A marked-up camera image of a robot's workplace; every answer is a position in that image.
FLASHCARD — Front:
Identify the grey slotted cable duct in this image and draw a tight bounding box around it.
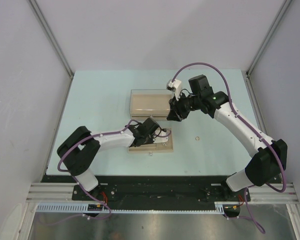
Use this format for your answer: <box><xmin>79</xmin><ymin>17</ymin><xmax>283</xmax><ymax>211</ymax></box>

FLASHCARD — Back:
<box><xmin>36</xmin><ymin>203</ymin><xmax>239</xmax><ymax>215</ymax></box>

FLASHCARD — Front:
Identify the left aluminium frame post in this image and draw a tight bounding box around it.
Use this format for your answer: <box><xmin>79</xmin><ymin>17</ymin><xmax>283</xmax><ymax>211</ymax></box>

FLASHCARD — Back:
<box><xmin>26</xmin><ymin>0</ymin><xmax>74</xmax><ymax>80</ymax></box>

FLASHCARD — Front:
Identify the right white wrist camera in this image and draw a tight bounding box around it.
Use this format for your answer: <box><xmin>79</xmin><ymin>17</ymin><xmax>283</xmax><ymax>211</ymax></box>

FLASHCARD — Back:
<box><xmin>166</xmin><ymin>79</ymin><xmax>183</xmax><ymax>101</ymax></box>

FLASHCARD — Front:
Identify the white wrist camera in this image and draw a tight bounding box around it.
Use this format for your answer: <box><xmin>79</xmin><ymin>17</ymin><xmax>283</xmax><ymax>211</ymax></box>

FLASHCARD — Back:
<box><xmin>166</xmin><ymin>79</ymin><xmax>183</xmax><ymax>101</ymax></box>
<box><xmin>153</xmin><ymin>128</ymin><xmax>172</xmax><ymax>144</ymax></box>

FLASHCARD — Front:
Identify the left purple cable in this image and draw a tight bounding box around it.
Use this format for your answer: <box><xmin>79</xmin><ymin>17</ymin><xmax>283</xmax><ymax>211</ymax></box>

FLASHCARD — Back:
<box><xmin>58</xmin><ymin>119</ymin><xmax>141</xmax><ymax>198</ymax></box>

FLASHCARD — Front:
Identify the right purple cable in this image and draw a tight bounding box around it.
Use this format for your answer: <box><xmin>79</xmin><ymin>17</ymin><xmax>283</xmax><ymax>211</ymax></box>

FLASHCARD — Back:
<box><xmin>171</xmin><ymin>61</ymin><xmax>288</xmax><ymax>193</ymax></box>

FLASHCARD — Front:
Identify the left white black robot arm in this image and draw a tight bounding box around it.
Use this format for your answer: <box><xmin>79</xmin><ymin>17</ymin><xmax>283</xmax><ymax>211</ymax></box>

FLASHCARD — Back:
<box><xmin>56</xmin><ymin>117</ymin><xmax>171</xmax><ymax>200</ymax></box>

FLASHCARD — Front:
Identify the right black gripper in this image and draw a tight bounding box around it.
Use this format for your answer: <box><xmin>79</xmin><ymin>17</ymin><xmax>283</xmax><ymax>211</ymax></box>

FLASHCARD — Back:
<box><xmin>167</xmin><ymin>91</ymin><xmax>201</xmax><ymax>122</ymax></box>

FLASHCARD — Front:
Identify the purple cable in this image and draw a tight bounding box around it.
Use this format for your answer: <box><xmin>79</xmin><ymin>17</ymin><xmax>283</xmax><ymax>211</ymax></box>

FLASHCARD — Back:
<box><xmin>171</xmin><ymin>61</ymin><xmax>288</xmax><ymax>193</ymax></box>
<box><xmin>58</xmin><ymin>119</ymin><xmax>141</xmax><ymax>198</ymax></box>

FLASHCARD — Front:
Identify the aluminium frame post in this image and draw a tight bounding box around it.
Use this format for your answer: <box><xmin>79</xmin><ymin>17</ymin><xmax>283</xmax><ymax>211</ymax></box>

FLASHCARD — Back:
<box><xmin>26</xmin><ymin>0</ymin><xmax>74</xmax><ymax>80</ymax></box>
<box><xmin>245</xmin><ymin>0</ymin><xmax>294</xmax><ymax>78</ymax></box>

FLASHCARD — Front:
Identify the beige velvet ring tray drawer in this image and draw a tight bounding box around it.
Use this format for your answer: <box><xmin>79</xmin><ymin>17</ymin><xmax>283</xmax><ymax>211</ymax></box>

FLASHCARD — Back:
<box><xmin>128</xmin><ymin>128</ymin><xmax>173</xmax><ymax>154</ymax></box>

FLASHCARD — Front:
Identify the right aluminium frame post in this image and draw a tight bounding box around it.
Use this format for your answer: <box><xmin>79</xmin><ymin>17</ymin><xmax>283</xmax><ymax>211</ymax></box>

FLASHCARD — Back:
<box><xmin>245</xmin><ymin>0</ymin><xmax>294</xmax><ymax>78</ymax></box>

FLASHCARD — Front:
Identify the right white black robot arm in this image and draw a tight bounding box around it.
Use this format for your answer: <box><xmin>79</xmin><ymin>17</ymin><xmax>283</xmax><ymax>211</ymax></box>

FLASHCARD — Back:
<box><xmin>166</xmin><ymin>75</ymin><xmax>288</xmax><ymax>201</ymax></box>

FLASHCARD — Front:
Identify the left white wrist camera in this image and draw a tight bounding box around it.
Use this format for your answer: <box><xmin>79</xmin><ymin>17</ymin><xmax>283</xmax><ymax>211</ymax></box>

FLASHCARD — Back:
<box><xmin>153</xmin><ymin>128</ymin><xmax>172</xmax><ymax>144</ymax></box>

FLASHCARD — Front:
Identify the beige jewelry box clear case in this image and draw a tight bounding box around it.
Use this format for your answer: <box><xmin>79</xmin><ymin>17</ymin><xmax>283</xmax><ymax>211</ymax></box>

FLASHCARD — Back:
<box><xmin>129</xmin><ymin>89</ymin><xmax>173</xmax><ymax>121</ymax></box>

